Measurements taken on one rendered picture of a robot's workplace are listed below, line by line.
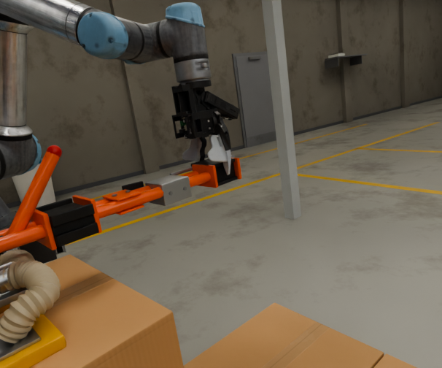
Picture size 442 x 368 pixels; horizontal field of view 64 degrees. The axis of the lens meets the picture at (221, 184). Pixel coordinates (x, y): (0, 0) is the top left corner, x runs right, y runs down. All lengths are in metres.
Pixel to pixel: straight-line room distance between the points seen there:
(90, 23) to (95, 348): 0.52
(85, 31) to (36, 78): 6.20
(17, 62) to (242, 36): 7.99
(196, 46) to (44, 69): 6.23
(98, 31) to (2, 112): 0.47
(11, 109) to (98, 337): 0.70
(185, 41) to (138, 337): 0.55
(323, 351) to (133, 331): 0.71
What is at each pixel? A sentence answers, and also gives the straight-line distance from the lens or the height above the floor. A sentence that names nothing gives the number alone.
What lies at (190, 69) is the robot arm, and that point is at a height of 1.34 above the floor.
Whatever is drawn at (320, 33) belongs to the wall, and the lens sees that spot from 10.80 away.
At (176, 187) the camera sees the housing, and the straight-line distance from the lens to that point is 0.72.
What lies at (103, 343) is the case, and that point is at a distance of 0.54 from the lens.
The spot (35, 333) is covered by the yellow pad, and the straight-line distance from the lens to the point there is 0.57.
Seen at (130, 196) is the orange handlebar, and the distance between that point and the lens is 0.67.
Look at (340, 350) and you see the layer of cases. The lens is 1.15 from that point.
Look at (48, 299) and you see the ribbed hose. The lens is 0.56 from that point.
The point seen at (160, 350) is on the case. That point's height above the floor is 0.94.
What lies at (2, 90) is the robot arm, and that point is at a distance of 1.08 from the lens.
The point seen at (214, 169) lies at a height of 1.13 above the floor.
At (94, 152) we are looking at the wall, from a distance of 7.03.
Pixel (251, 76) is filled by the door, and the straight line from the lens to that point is 8.82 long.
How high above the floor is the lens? 1.27
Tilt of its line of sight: 14 degrees down
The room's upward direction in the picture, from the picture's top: 8 degrees counter-clockwise
